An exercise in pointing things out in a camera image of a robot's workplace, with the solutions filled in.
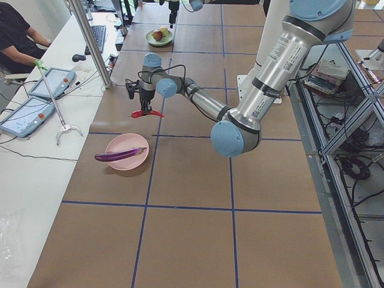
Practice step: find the purple eggplant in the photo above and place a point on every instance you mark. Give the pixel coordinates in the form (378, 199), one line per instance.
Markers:
(110, 157)

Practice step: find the aluminium frame rack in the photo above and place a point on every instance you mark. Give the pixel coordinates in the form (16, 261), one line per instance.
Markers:
(344, 132)

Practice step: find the green pink peach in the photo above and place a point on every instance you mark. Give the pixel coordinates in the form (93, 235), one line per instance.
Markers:
(164, 30)

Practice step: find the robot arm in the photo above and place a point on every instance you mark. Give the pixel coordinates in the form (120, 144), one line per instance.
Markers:
(296, 26)
(196, 5)

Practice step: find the seated person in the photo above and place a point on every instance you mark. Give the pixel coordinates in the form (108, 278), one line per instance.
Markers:
(21, 44)

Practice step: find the red pomegranate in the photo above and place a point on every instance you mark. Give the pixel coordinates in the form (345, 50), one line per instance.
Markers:
(157, 35)

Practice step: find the far teach pendant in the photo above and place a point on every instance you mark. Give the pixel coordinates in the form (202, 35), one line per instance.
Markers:
(58, 79)

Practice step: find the black computer mouse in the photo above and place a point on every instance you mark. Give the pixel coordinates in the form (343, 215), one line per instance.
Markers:
(78, 57)

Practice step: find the black keyboard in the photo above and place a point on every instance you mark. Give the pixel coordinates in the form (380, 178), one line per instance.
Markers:
(99, 33)

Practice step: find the stack of books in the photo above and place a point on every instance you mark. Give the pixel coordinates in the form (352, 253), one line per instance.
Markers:
(326, 77)

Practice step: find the teach pendant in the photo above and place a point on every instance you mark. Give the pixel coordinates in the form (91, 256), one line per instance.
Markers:
(58, 79)
(24, 120)

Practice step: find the near teach pendant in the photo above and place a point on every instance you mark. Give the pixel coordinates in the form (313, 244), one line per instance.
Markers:
(24, 120)

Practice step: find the reach grabber tool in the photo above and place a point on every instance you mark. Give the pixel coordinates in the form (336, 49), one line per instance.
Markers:
(65, 128)

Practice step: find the aluminium post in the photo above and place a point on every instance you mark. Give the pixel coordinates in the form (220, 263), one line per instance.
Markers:
(76, 7)

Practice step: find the red chili pepper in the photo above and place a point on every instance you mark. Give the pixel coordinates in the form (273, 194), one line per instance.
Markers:
(141, 113)

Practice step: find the green plate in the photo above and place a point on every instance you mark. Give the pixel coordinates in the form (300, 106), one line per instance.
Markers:
(165, 41)

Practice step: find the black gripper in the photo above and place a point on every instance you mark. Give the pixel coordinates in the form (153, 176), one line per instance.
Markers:
(171, 15)
(146, 95)

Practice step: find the white side desk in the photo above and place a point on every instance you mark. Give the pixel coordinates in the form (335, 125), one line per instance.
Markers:
(35, 171)

